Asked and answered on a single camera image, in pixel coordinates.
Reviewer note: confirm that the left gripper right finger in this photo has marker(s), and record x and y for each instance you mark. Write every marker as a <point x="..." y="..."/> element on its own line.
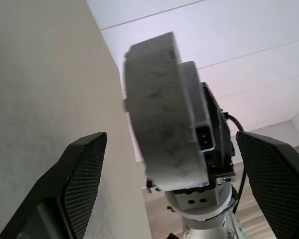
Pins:
<point x="276" y="189"/>

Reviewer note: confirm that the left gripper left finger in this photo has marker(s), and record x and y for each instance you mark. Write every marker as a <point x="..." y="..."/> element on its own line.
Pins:
<point x="64" y="189"/>

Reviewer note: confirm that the silver motor housing copper windings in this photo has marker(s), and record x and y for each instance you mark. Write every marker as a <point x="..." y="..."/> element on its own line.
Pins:
<point x="159" y="112"/>

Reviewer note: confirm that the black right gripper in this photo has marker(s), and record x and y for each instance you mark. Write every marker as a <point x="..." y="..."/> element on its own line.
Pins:
<point x="194" y="191"/>

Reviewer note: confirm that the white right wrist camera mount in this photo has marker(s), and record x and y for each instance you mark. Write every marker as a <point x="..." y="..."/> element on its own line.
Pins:
<point x="184" y="206"/>

